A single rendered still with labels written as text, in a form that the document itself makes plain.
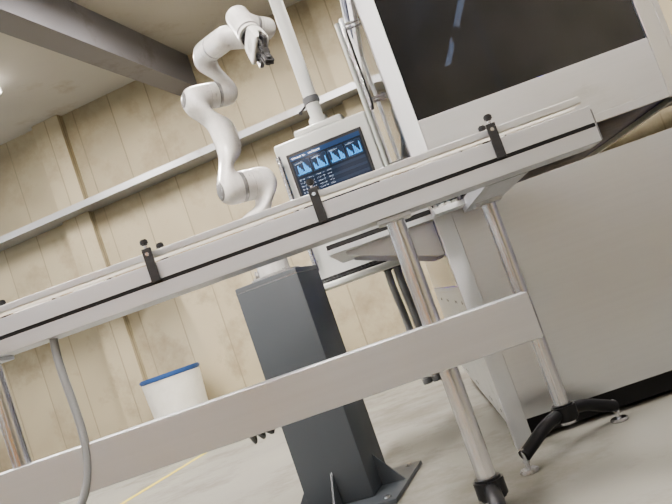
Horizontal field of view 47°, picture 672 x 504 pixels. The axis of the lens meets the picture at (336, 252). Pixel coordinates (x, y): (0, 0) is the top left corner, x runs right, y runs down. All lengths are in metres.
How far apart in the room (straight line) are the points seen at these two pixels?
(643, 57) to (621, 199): 0.51
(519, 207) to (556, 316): 0.40
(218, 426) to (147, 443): 0.19
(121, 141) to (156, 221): 0.83
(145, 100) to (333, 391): 5.78
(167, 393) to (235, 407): 4.72
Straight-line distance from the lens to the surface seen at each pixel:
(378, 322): 6.65
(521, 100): 2.90
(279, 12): 4.15
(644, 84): 3.00
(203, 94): 3.05
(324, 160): 3.87
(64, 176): 7.83
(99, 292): 2.11
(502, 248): 2.59
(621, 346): 2.89
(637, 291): 2.90
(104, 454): 2.17
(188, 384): 6.78
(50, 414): 8.21
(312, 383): 2.01
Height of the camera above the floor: 0.65
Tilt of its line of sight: 4 degrees up
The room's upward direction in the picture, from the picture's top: 19 degrees counter-clockwise
